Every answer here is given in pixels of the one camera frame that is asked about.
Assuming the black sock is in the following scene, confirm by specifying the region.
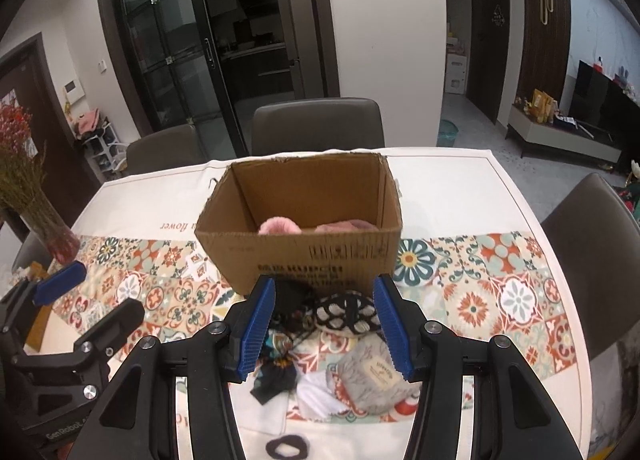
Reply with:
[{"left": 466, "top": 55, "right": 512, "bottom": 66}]
[{"left": 250, "top": 359, "right": 297, "bottom": 405}]

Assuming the clothes rack with garments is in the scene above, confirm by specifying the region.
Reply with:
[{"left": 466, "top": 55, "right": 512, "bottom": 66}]
[{"left": 618, "top": 160, "right": 640, "bottom": 224}]

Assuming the black television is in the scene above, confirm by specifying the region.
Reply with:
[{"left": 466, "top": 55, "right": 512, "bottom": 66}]
[{"left": 570, "top": 61, "right": 639, "bottom": 173}]

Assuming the pink ruffled cloth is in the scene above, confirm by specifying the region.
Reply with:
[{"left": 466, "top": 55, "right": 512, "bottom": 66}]
[{"left": 314, "top": 220, "right": 378, "bottom": 234}]

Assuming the white folded cloth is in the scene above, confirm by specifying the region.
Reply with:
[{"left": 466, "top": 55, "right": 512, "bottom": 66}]
[{"left": 296, "top": 370, "right": 349, "bottom": 422}]

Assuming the grey chair far left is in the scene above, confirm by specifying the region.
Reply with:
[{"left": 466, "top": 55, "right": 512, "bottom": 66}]
[{"left": 126, "top": 124, "right": 207, "bottom": 175}]

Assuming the dark brown scrunchie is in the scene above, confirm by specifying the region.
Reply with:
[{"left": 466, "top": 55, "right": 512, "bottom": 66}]
[{"left": 265, "top": 434, "right": 309, "bottom": 460}]

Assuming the grey chair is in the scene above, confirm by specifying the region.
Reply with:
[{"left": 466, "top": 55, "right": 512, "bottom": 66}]
[
  {"left": 541, "top": 173, "right": 640, "bottom": 359},
  {"left": 250, "top": 97, "right": 385, "bottom": 156},
  {"left": 126, "top": 124, "right": 207, "bottom": 175}
]

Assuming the white tv cabinet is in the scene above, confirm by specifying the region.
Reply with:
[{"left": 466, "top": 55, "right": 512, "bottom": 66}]
[{"left": 506, "top": 106, "right": 622, "bottom": 168}]

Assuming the dark glass sliding door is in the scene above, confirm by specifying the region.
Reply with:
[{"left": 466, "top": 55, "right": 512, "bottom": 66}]
[{"left": 98, "top": 0, "right": 340, "bottom": 160}]

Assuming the grey chair far middle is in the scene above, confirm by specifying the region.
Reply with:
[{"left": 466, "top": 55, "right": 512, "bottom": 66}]
[{"left": 250, "top": 97, "right": 385, "bottom": 156}]

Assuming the grey floral fabric pouch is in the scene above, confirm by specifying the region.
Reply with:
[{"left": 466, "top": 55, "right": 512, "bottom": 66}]
[{"left": 326, "top": 334, "right": 420, "bottom": 417}]

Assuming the brown cardboard box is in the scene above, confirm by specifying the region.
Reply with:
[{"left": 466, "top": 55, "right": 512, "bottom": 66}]
[{"left": 195, "top": 152, "right": 402, "bottom": 295}]

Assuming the patterned white tablecloth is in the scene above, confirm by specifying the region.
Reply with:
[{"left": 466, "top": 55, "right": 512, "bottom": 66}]
[{"left": 41, "top": 148, "right": 592, "bottom": 451}]

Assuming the black white patterned pouch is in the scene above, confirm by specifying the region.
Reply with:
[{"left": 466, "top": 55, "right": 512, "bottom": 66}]
[{"left": 314, "top": 291, "right": 381, "bottom": 339}]

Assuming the grey chair right side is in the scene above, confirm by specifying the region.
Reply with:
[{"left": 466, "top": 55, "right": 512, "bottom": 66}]
[{"left": 541, "top": 173, "right": 640, "bottom": 359}]

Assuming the white shoe rack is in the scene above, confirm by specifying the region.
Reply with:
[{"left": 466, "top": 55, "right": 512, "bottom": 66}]
[{"left": 74, "top": 108, "right": 127, "bottom": 180}]

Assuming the yellow tissue box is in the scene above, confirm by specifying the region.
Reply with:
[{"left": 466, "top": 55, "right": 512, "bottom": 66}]
[{"left": 6, "top": 262, "right": 51, "bottom": 352}]

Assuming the glass vase with dried flowers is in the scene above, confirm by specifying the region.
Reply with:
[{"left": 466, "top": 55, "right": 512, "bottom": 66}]
[{"left": 1, "top": 99, "right": 79, "bottom": 265}]

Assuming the black floral scarf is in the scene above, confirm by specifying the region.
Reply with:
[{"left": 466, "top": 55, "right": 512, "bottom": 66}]
[{"left": 258, "top": 278, "right": 319, "bottom": 362}]

